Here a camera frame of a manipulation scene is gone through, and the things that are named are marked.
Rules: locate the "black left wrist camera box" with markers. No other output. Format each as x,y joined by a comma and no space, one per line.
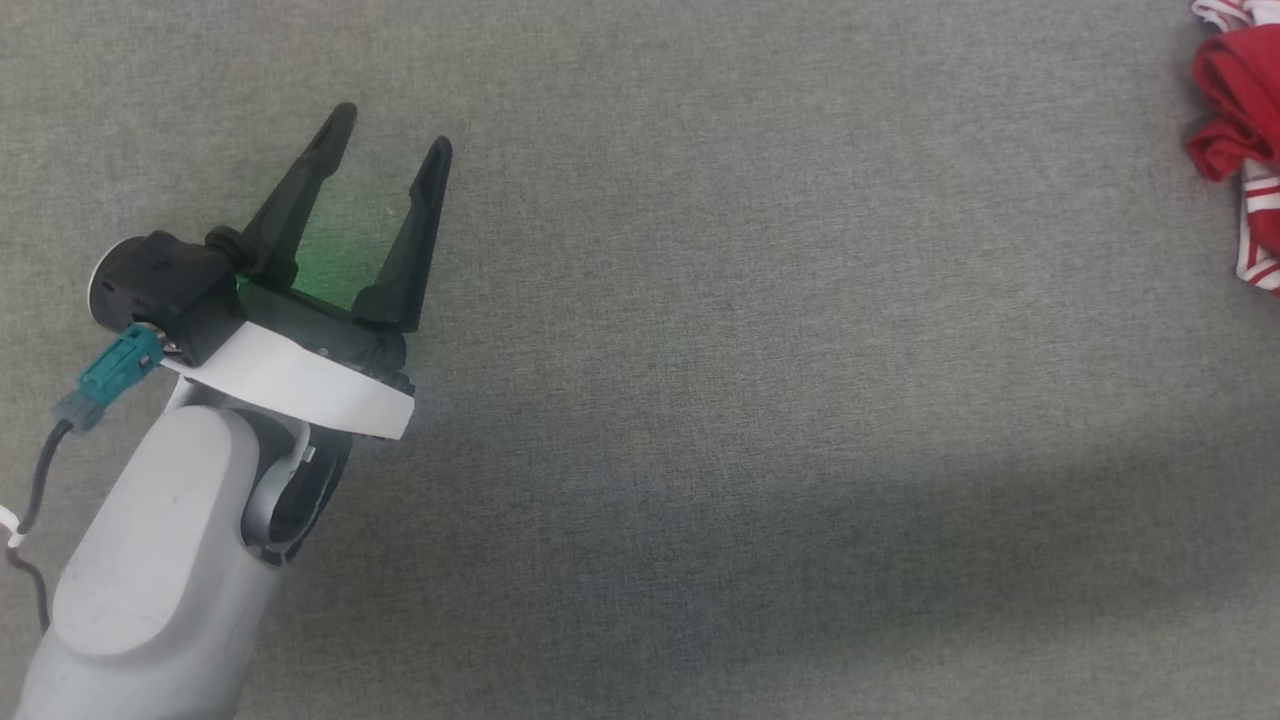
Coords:
170,290

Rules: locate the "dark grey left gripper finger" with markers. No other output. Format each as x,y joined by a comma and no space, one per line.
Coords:
290,200
410,250

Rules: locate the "teal left camera connector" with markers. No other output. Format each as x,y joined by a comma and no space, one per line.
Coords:
112,372

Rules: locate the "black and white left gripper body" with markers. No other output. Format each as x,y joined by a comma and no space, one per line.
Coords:
310,375

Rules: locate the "red and white garment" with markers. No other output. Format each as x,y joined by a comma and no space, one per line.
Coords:
1245,110

